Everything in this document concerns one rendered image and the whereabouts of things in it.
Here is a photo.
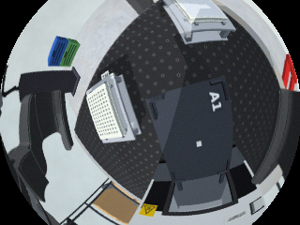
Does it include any white label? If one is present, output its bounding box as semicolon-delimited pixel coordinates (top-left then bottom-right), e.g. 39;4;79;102
101;71;109;79

